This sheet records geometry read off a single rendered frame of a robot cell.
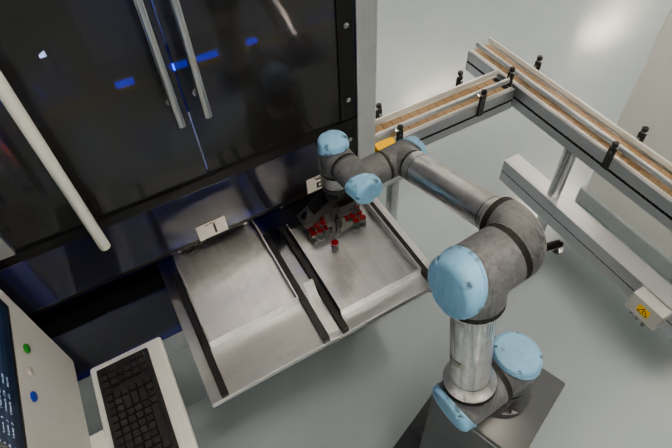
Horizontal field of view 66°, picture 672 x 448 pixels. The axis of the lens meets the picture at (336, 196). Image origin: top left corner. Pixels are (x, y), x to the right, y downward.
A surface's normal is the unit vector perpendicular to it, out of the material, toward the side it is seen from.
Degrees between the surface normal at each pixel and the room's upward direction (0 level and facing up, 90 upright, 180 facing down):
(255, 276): 0
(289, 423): 0
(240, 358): 0
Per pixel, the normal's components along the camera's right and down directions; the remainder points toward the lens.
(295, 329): -0.04, -0.66
